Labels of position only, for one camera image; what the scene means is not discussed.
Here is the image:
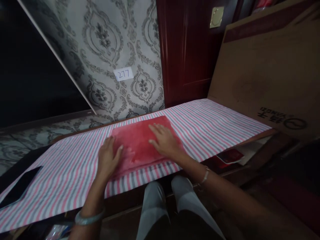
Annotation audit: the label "person's left hand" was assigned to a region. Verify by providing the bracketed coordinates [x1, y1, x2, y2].
[97, 136, 124, 176]

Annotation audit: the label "person's right hand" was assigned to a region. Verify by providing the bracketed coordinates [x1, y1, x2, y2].
[149, 123, 187, 162]

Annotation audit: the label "person's right thumb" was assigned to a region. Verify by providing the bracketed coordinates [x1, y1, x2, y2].
[149, 139, 163, 152]

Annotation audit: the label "person's right fingers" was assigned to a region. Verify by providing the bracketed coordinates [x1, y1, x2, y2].
[149, 123, 174, 137]

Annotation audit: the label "person's left fingers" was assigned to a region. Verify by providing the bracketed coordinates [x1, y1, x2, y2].
[98, 136, 117, 156]

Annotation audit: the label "red towel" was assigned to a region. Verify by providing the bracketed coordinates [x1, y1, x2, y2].
[111, 115, 184, 178]

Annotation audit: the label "pink grey striped cloth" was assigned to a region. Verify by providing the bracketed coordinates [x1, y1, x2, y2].
[0, 98, 273, 232]

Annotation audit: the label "person's legs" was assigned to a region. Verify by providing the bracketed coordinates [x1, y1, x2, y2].
[136, 175, 226, 240]

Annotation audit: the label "white paper label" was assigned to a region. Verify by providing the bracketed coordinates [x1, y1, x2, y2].
[113, 68, 133, 81]

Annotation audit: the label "flat red packet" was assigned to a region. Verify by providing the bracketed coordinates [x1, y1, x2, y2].
[216, 149, 244, 164]

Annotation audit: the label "dark red wooden door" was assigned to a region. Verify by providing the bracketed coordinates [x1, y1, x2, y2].
[156, 0, 250, 108]

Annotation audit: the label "black smartphone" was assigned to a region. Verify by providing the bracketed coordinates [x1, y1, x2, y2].
[0, 166, 44, 209]

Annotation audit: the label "colourful plastic packet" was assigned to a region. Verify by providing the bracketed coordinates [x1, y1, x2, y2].
[46, 223, 73, 240]

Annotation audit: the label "dark panel with white edge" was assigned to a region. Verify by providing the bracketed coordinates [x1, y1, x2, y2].
[0, 0, 98, 128]

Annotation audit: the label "large brown cardboard box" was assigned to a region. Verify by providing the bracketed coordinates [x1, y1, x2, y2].
[207, 4, 320, 146]

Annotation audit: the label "brass door plate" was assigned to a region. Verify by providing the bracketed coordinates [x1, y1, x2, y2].
[209, 7, 224, 28]

